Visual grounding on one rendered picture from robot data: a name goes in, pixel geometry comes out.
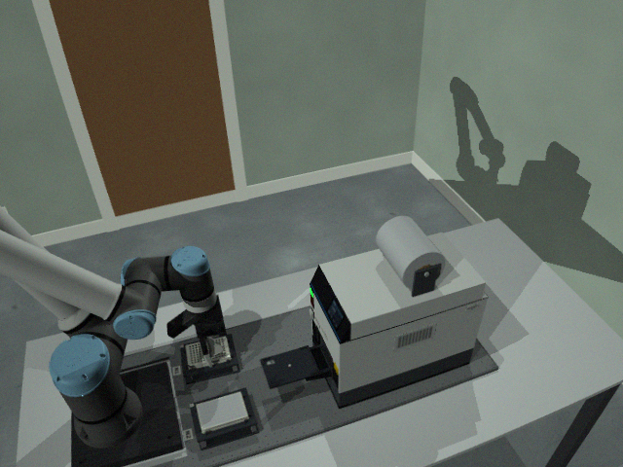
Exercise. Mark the grey cylinder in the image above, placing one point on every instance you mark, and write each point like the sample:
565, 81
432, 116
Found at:
407, 248

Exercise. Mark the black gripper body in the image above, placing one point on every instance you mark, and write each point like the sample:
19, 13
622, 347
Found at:
211, 319

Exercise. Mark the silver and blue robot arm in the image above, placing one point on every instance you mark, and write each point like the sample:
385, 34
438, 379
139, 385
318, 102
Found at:
86, 376

